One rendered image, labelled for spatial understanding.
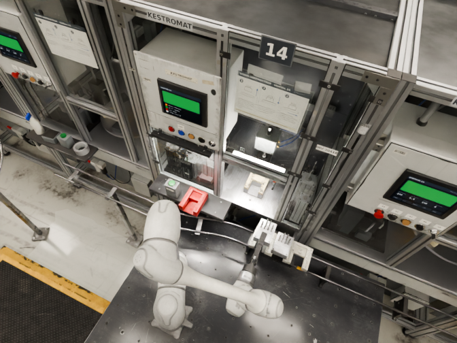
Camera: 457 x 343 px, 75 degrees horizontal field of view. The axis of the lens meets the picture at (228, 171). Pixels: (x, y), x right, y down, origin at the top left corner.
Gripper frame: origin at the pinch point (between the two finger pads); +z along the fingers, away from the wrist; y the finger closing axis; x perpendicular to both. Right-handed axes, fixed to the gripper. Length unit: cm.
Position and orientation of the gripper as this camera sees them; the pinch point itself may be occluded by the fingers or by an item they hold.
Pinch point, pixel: (262, 239)
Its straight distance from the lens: 170.4
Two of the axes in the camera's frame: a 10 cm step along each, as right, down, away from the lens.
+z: 4.1, -7.6, 5.0
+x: -9.1, -3.6, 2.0
